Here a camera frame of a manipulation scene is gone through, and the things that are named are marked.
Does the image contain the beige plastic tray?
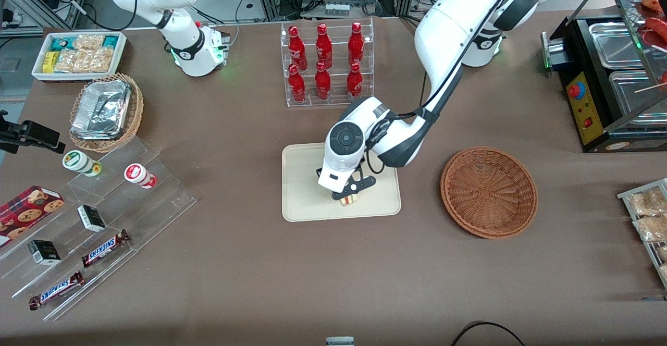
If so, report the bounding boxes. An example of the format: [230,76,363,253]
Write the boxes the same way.
[281,138,402,223]

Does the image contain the light brown wicker basket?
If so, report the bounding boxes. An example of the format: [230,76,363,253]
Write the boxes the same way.
[69,73,144,153]

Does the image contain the dark brown wicker basket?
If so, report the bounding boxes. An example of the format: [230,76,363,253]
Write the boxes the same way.
[440,146,538,240]

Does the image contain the tray of packaged pastries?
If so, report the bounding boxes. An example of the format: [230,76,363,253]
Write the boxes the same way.
[616,178,667,289]

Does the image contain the green lidded white cup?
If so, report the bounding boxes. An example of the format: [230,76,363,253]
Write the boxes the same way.
[63,150,102,177]

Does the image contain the aluminium foil container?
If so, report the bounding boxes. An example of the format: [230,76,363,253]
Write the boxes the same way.
[70,79,132,141]

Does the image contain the red cookie box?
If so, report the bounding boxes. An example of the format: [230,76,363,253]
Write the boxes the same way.
[0,186,66,248]

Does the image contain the clear acrylic bottle rack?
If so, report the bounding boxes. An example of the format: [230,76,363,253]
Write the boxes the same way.
[280,18,375,108]

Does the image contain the clear bag of crackers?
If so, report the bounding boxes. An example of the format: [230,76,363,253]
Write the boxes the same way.
[55,49,87,73]
[73,34,105,51]
[83,47,115,73]

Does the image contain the small black carton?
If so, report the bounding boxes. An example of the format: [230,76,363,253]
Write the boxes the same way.
[77,205,106,232]
[27,240,61,266]

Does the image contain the red cola bottle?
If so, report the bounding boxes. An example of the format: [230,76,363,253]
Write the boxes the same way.
[315,23,333,69]
[347,62,363,101]
[315,61,331,101]
[288,26,308,70]
[348,21,364,66]
[288,64,306,103]

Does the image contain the red lidded white cup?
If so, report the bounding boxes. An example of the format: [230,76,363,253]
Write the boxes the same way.
[124,163,157,189]

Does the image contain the white rectangular snack bin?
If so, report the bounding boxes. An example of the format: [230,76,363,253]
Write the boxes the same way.
[32,31,128,82]

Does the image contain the Snickers chocolate bar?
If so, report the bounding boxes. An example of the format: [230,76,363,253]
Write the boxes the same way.
[29,271,85,311]
[81,230,131,268]

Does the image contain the clear acrylic step shelf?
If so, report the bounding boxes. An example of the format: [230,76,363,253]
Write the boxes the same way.
[0,137,197,322]

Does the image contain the black hot dog roller machine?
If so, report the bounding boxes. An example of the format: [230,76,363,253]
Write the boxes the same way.
[541,0,667,154]

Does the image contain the stainless steel pan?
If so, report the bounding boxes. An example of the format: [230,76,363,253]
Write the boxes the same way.
[608,69,667,118]
[588,21,645,70]

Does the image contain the black cable loop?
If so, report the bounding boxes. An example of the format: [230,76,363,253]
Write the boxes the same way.
[450,321,527,346]

